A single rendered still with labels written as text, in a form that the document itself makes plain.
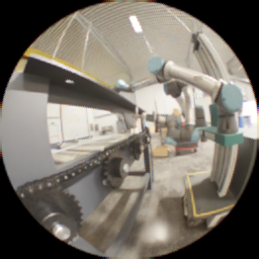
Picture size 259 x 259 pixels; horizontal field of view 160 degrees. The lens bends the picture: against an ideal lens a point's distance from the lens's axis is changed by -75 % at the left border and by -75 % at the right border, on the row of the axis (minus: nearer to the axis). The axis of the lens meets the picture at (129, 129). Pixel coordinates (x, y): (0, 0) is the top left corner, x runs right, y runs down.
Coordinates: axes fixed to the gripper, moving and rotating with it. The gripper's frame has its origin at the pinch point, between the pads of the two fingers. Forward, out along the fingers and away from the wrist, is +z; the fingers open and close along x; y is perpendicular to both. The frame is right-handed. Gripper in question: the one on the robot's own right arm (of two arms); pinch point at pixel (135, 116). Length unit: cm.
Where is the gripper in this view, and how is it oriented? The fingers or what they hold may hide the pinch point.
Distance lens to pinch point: 65.5
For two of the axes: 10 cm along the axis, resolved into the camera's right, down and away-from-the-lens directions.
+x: -3.3, 1.0, -9.4
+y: 1.1, -9.8, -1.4
